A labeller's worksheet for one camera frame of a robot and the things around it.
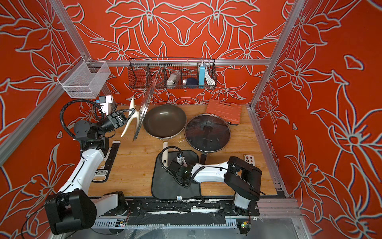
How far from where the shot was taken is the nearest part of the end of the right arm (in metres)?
0.60

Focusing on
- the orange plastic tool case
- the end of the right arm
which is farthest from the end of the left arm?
the orange plastic tool case

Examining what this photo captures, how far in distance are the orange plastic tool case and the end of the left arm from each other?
0.63m

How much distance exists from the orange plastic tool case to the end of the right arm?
523mm

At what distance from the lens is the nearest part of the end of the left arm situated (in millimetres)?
581

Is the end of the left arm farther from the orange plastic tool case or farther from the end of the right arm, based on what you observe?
the orange plastic tool case

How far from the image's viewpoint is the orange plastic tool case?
3.49 ft
